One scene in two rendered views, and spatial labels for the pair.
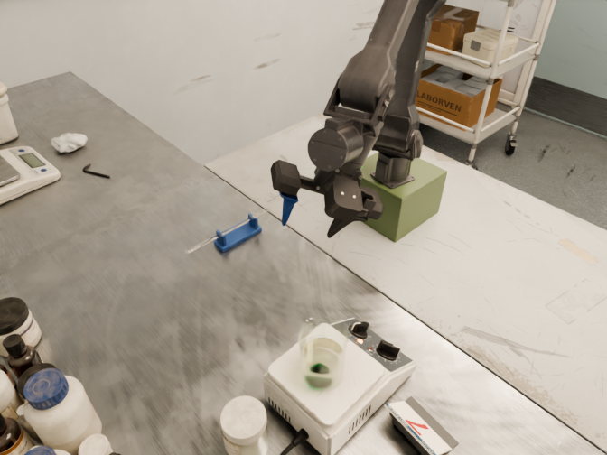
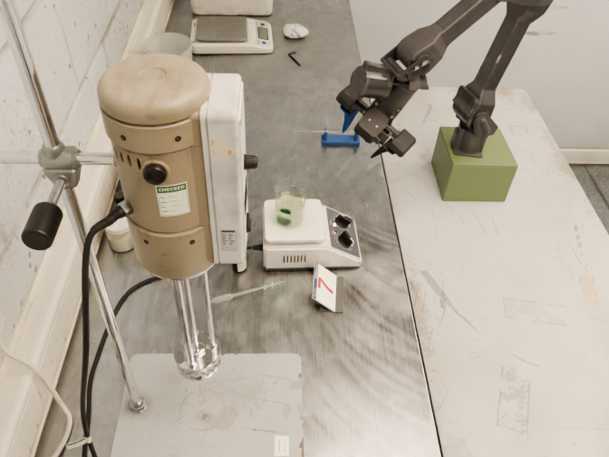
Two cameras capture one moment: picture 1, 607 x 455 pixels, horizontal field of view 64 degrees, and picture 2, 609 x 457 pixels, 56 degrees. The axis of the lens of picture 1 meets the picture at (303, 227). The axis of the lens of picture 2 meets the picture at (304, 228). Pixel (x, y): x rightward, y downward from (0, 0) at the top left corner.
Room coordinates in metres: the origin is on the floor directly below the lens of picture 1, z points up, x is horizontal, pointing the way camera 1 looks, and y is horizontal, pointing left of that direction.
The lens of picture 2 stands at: (-0.25, -0.57, 1.79)
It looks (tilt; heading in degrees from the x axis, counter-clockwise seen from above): 45 degrees down; 39
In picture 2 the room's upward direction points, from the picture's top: 3 degrees clockwise
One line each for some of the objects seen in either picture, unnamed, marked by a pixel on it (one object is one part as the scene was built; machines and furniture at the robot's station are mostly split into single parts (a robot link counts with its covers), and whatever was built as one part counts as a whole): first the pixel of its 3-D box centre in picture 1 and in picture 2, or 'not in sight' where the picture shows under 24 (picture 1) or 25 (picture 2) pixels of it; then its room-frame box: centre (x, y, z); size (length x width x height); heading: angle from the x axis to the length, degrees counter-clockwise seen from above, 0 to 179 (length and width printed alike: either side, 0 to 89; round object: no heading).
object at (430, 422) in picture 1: (421, 424); (328, 286); (0.34, -0.16, 0.92); 0.09 x 0.06 x 0.04; 37
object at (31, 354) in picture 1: (24, 360); not in sight; (0.43, 0.41, 0.95); 0.04 x 0.04 x 0.10
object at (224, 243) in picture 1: (238, 231); (341, 135); (0.76, 0.13, 0.92); 0.10 x 0.03 x 0.04; 132
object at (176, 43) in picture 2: not in sight; (169, 66); (0.61, 0.63, 0.97); 0.18 x 0.13 x 0.15; 69
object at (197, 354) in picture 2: not in sight; (190, 311); (0.02, -0.17, 1.17); 0.07 x 0.07 x 0.25
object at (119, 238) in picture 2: not in sight; (120, 232); (0.15, 0.24, 0.93); 0.06 x 0.06 x 0.07
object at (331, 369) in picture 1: (324, 355); (291, 205); (0.38, -0.03, 1.03); 0.07 x 0.06 x 0.08; 104
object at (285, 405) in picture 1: (337, 376); (305, 235); (0.40, -0.05, 0.94); 0.22 x 0.13 x 0.08; 135
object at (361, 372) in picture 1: (326, 370); (294, 220); (0.39, -0.03, 0.98); 0.12 x 0.12 x 0.01; 45
